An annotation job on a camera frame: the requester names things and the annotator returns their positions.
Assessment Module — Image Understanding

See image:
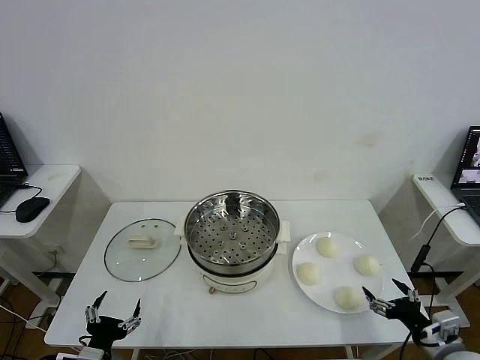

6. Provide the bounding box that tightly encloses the black computer mouse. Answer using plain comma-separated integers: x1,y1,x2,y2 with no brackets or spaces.
14,196,50,224

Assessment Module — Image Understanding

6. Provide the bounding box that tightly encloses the grey open laptop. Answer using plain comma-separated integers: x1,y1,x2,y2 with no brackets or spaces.
451,125,480,222

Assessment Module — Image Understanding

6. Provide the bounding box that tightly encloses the black cable with inline adapter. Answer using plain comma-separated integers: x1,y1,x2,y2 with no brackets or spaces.
409,203,468,312

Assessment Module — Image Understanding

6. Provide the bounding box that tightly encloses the white side table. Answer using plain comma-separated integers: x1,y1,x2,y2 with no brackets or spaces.
412,172,480,327
0,163,82,316

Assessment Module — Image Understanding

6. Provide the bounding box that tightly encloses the cream electric cooking pot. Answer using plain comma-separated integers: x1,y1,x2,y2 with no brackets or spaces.
185,239,286,297

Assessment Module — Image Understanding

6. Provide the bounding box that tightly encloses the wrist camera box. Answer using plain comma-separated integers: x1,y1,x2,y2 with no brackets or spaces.
55,346,105,360
419,311,462,344

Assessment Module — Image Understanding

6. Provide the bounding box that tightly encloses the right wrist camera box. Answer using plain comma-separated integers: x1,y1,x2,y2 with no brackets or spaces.
419,311,462,344

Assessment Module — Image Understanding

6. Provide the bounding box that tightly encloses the white steamed baozi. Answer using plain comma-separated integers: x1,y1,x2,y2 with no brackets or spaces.
296,262,323,287
353,253,382,278
334,286,365,311
315,237,338,259

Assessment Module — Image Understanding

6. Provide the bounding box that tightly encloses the thin white floor cable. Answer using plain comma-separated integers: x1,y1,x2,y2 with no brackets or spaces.
0,303,49,334
142,348,197,360

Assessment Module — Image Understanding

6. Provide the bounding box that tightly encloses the black mouse cable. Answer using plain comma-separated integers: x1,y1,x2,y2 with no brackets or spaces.
0,182,43,215

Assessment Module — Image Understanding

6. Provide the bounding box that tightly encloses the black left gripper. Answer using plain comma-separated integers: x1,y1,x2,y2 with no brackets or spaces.
84,290,143,352

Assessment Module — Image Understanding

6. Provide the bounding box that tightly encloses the white laptop cable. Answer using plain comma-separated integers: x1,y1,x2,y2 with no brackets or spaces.
409,202,467,241

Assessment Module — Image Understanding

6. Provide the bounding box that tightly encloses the black open laptop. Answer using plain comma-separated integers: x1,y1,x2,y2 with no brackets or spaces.
0,112,29,211

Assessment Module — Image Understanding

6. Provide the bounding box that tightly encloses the glass lid with cream handle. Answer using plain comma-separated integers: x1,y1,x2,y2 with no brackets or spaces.
103,216,183,283

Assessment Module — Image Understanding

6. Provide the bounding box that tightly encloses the black floor cable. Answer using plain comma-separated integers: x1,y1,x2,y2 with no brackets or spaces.
0,295,50,331

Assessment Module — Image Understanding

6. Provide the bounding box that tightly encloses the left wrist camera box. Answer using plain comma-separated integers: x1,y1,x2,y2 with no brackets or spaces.
55,346,105,360

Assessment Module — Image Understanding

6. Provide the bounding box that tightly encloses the steel perforated steamer basket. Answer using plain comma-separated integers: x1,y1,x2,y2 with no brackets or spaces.
175,189,292,266

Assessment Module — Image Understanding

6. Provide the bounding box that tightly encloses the white round plate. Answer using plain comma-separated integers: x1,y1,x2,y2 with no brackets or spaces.
291,231,386,314

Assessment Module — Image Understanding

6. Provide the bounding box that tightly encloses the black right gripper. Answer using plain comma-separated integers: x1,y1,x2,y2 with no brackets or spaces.
361,277,432,338

